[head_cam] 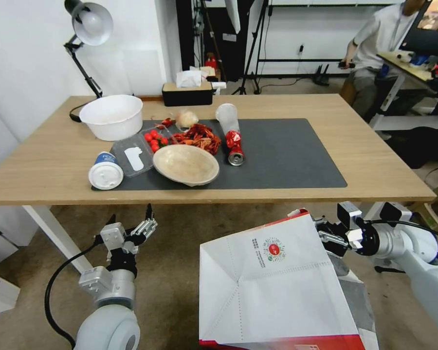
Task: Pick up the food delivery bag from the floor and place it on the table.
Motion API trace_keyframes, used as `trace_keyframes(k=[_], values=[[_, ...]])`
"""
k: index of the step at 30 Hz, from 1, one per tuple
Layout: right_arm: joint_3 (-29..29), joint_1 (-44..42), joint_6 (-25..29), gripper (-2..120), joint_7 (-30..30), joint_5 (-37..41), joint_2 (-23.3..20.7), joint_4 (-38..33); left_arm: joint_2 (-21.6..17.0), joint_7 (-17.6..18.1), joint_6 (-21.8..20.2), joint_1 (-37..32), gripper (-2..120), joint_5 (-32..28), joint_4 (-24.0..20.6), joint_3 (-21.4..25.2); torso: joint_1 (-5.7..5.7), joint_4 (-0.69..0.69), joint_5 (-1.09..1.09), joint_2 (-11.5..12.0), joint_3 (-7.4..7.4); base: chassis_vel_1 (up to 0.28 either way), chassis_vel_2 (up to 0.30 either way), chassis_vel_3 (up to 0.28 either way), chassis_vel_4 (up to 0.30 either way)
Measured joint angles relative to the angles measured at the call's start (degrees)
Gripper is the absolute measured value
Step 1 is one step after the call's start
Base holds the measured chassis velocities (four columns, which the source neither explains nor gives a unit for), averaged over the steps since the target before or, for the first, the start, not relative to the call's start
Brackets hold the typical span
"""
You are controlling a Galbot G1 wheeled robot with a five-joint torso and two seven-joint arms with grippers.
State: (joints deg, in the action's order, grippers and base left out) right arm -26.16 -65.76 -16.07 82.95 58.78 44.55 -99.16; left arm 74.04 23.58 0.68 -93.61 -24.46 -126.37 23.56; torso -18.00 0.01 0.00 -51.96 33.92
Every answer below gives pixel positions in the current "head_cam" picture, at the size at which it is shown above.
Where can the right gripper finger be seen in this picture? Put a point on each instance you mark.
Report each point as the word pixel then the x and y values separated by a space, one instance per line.
pixel 335 245
pixel 328 226

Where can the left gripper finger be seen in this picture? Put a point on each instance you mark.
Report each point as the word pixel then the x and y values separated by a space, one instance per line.
pixel 110 221
pixel 146 226

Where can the white paper food delivery bag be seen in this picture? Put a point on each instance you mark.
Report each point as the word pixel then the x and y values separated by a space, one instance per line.
pixel 270 288

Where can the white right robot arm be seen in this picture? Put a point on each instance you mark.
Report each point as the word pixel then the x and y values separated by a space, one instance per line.
pixel 419 251

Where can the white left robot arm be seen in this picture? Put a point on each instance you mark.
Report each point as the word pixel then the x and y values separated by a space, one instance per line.
pixel 107 324

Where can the black bag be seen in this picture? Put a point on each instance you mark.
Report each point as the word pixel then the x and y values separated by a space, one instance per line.
pixel 412 151

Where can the blue paper cup white lid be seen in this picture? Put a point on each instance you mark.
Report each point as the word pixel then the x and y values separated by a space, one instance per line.
pixel 105 175

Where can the wooden table with white legs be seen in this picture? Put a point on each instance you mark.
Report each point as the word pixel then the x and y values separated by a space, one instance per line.
pixel 47 226

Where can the clear plastic container lid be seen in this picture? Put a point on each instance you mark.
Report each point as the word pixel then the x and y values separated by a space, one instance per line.
pixel 133 158

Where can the light wooden chair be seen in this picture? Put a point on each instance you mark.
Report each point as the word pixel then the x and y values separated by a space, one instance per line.
pixel 436 215

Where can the beige paper bowl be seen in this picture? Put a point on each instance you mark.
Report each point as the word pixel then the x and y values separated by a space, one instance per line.
pixel 185 166

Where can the dark grey desk mat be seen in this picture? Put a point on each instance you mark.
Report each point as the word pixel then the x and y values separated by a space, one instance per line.
pixel 277 156

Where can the clear box of cherry tomatoes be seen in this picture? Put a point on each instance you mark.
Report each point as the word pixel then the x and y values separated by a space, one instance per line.
pixel 154 140

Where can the white plastic basin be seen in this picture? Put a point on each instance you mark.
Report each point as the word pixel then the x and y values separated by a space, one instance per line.
pixel 113 125

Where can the red crayfish shell pile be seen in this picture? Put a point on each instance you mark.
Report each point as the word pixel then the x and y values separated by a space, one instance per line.
pixel 199 136

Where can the small red crayfish scrap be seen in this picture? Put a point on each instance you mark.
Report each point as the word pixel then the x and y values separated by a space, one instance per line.
pixel 166 122

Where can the pale bun in plastic wrap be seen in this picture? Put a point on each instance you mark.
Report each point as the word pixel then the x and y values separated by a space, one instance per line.
pixel 187 118

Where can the crushed red drink can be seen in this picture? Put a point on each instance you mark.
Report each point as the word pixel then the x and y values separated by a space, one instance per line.
pixel 235 146

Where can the black tissue box wooden lid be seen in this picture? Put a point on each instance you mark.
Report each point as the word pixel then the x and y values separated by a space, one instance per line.
pixel 187 97

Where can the clear plastic cup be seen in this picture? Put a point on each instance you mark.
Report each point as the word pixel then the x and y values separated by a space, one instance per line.
pixel 228 116

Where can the black router with antennas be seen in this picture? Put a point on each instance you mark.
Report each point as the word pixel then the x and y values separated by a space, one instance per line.
pixel 322 77

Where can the white tissue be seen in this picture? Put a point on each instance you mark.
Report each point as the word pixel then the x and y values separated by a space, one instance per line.
pixel 188 78

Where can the small white box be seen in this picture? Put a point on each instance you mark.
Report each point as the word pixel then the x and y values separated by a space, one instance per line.
pixel 219 87

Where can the black handheld controller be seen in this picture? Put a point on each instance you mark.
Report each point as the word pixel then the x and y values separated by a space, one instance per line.
pixel 341 64

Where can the light wood side desk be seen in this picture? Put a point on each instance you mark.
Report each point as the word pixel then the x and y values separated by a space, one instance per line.
pixel 419 74

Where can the red fire extinguisher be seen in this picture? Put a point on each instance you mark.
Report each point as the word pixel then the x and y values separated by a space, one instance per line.
pixel 210 62

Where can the black tripod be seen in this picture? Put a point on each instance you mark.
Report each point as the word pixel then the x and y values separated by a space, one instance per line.
pixel 254 54

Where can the black desk lamp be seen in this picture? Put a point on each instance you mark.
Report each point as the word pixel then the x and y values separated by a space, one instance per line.
pixel 93 22

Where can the person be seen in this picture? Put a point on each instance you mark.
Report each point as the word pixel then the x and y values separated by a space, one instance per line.
pixel 379 33

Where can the black monitor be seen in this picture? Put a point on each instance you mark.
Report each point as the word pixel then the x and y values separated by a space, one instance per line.
pixel 436 36

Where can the white photo light diffuser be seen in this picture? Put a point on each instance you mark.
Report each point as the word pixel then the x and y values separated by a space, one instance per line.
pixel 233 14

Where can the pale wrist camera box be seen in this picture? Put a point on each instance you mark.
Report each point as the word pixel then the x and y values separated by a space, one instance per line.
pixel 114 235
pixel 349 214

